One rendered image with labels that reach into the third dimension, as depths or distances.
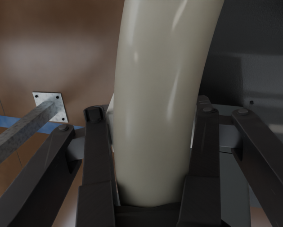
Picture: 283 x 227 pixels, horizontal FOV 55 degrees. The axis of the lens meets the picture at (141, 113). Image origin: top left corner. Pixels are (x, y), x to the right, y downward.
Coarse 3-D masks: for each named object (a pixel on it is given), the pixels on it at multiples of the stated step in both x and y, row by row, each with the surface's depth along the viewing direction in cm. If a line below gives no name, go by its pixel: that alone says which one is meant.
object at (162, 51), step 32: (128, 0) 8; (160, 0) 7; (192, 0) 7; (224, 0) 8; (128, 32) 8; (160, 32) 8; (192, 32) 8; (128, 64) 8; (160, 64) 8; (192, 64) 8; (128, 96) 9; (160, 96) 8; (192, 96) 9; (128, 128) 9; (160, 128) 9; (192, 128) 10; (128, 160) 10; (160, 160) 9; (128, 192) 10; (160, 192) 10
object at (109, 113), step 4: (112, 96) 19; (112, 100) 18; (112, 104) 17; (108, 108) 17; (112, 108) 17; (108, 112) 17; (112, 112) 17; (108, 116) 17; (112, 116) 16; (108, 120) 17; (112, 120) 17; (108, 124) 17; (112, 124) 17; (112, 128) 17; (112, 132) 17; (112, 136) 17; (112, 140) 17; (112, 144) 17; (112, 148) 18
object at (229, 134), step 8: (200, 96) 19; (200, 104) 18; (208, 104) 18; (224, 120) 15; (224, 128) 15; (232, 128) 15; (224, 136) 15; (232, 136) 15; (240, 136) 15; (224, 144) 15; (232, 144) 15; (240, 144) 15
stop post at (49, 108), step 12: (36, 96) 166; (48, 96) 164; (60, 96) 162; (36, 108) 160; (48, 108) 160; (60, 108) 166; (24, 120) 148; (36, 120) 151; (48, 120) 161; (60, 120) 171; (12, 132) 137; (24, 132) 142; (0, 144) 128; (12, 144) 135; (0, 156) 128
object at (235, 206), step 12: (216, 108) 131; (228, 108) 131; (240, 108) 130; (228, 156) 100; (228, 168) 94; (240, 168) 94; (228, 180) 89; (240, 180) 89; (228, 192) 84; (240, 192) 84; (228, 204) 80; (240, 204) 80; (228, 216) 77; (240, 216) 77
